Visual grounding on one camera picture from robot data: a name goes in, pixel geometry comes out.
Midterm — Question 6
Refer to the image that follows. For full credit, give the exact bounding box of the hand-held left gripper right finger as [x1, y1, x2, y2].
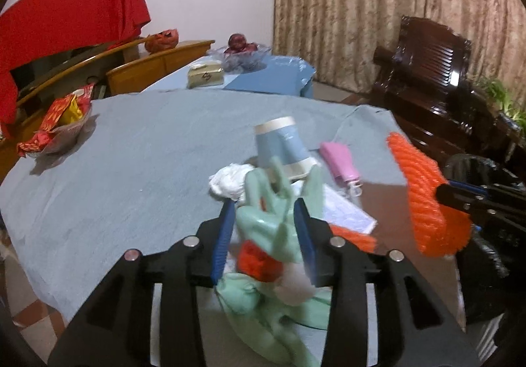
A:
[293, 198, 481, 367]

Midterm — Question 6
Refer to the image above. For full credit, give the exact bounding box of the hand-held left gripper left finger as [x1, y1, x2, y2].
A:
[48, 199, 237, 367]

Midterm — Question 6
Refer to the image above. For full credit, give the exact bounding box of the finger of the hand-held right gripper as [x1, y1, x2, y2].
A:
[447, 180, 494, 192]
[436, 185, 490, 225]

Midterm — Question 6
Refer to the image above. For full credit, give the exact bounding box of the orange foam fruit net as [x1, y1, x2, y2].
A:
[237, 224, 378, 283]
[386, 132, 472, 259]

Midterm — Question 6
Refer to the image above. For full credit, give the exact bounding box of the green rubber glove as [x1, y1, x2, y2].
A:
[216, 157, 333, 367]

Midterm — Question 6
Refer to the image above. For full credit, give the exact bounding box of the white tissue wad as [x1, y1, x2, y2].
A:
[275, 264, 326, 307]
[208, 163, 256, 201]

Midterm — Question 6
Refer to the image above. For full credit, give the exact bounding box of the white paper sheet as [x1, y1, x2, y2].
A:
[321, 184, 379, 235]

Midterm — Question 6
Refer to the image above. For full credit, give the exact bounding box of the pink squeeze bottle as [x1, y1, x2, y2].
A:
[320, 141, 364, 197]

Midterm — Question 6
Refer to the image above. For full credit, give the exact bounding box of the blue paper cup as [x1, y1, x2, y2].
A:
[253, 116, 320, 183]

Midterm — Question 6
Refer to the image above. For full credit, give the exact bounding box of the green potted plant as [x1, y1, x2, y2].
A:
[472, 77, 526, 126]

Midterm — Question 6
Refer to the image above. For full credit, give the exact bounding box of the dark wooden armchair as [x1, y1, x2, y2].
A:
[372, 15, 526, 187]

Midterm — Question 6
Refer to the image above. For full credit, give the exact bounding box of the tissue pack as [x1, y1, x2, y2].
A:
[187, 62, 225, 89]

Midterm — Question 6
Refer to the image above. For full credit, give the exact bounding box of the blue plastic sheet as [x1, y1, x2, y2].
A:
[224, 56, 316, 97]

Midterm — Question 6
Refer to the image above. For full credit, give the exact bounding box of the glass fruit bowl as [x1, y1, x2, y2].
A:
[206, 44, 272, 73]

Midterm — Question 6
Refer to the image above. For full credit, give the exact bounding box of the clear plastic dish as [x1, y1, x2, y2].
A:
[35, 114, 100, 156]

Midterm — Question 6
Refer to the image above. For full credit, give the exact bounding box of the dark red fruit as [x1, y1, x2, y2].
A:
[227, 34, 259, 54]

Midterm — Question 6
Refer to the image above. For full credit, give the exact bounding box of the red snack bag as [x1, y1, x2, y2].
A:
[16, 83, 94, 158]

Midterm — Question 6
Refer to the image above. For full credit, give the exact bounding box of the orange plastic bag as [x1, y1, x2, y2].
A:
[144, 28, 180, 54]

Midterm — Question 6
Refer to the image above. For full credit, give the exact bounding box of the beige patterned curtain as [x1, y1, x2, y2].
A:
[273, 0, 526, 118]

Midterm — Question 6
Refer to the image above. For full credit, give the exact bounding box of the red cloth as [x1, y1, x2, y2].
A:
[0, 0, 151, 124]

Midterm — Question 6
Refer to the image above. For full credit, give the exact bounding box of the wooden sofa frame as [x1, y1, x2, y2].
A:
[0, 37, 145, 183]

